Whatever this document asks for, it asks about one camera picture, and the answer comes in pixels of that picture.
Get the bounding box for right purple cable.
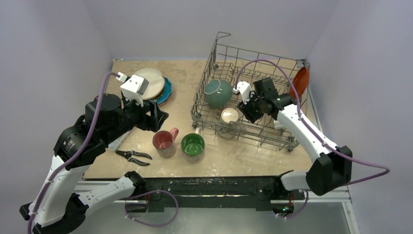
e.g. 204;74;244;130
234;59;391;186

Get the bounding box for cream dragon mug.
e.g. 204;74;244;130
218;108;246;138

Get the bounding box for teal blue plate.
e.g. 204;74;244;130
143;77;172;106

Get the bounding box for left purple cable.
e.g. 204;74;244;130
27;71;122;234

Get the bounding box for pink ghost mug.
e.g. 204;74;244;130
152;128;179;158

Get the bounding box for orange red plate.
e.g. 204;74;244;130
292;67;310;98

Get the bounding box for white scalloped teal bowl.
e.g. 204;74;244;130
203;79;233;109

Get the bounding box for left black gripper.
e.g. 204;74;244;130
104;93;169;143

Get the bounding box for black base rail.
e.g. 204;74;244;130
74;174;352;214

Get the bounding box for grey wire dish rack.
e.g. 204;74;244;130
191;32;310;151

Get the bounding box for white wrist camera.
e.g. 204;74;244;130
232;81;253;104
116;72;149;107

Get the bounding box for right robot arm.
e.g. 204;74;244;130
233;78;353;198

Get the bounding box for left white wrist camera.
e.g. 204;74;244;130
116;72;149;107

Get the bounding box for clear plastic tray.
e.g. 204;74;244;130
108;130;132;151

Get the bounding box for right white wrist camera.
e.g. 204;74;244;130
232;81;253;104

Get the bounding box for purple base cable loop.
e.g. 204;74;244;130
124;190;179;227

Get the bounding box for green floral mug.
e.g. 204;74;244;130
181;128;206;164

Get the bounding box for black pruning shears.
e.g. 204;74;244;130
115;150;152;166

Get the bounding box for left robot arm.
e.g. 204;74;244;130
19;94;169;234

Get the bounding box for cream divided plate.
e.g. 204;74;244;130
134;68;165;100

